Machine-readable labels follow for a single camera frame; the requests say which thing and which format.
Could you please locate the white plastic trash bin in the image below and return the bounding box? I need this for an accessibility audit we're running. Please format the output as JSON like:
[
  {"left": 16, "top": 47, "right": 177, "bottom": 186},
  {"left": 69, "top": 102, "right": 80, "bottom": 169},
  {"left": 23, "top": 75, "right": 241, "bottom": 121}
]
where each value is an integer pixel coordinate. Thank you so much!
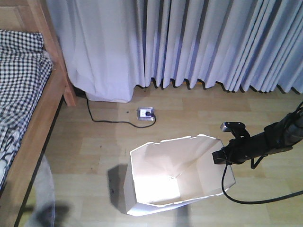
[{"left": 124, "top": 134, "right": 235, "bottom": 217}]

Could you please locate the black white checkered bedding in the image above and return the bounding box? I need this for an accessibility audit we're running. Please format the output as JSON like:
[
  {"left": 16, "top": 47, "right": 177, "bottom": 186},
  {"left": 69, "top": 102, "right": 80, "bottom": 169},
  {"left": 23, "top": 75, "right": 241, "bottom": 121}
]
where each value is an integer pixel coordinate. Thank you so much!
[{"left": 0, "top": 30, "right": 53, "bottom": 186}]

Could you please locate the white curtain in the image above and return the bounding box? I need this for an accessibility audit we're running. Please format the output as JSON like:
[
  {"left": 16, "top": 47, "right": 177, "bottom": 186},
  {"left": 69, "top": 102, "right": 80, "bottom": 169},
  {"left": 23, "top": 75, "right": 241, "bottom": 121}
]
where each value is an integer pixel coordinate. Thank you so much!
[{"left": 47, "top": 0, "right": 303, "bottom": 103}]

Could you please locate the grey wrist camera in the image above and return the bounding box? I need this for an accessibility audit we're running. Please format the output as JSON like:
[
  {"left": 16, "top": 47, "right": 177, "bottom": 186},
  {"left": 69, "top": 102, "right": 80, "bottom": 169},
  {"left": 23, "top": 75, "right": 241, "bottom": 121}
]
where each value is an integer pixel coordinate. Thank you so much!
[{"left": 220, "top": 122, "right": 250, "bottom": 139}]

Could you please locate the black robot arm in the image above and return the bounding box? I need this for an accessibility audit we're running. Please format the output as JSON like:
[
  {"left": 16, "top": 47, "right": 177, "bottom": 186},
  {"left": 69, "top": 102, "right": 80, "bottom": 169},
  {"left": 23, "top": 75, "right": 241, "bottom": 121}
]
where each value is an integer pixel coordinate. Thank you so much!
[{"left": 212, "top": 111, "right": 303, "bottom": 169}]

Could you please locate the black power cord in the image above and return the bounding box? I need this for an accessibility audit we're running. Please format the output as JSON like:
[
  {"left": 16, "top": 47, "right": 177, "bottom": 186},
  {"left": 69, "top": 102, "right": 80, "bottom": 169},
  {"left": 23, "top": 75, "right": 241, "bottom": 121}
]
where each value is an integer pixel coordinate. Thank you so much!
[{"left": 75, "top": 88, "right": 157, "bottom": 129}]

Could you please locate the wooden bed frame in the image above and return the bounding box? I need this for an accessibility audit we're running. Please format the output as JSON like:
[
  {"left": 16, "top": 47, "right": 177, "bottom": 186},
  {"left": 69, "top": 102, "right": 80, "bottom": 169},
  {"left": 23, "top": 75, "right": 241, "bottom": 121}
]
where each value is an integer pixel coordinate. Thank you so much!
[{"left": 0, "top": 0, "right": 76, "bottom": 227}]

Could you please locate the metal floor socket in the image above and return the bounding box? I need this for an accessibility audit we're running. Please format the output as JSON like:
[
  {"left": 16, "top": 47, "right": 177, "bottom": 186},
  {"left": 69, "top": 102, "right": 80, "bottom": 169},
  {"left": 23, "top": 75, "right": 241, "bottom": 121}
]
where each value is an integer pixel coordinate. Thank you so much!
[{"left": 137, "top": 107, "right": 155, "bottom": 121}]

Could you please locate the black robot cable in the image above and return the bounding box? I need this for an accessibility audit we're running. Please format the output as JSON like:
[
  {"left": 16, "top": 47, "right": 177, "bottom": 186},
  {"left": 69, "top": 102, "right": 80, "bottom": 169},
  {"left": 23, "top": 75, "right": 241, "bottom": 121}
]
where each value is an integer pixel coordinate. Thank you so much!
[{"left": 221, "top": 160, "right": 303, "bottom": 204}]

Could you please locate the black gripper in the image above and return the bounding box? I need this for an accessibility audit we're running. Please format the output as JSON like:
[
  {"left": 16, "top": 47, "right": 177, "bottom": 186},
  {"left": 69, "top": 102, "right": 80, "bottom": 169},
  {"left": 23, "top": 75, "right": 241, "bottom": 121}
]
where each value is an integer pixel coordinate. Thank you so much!
[{"left": 212, "top": 138, "right": 255, "bottom": 165}]

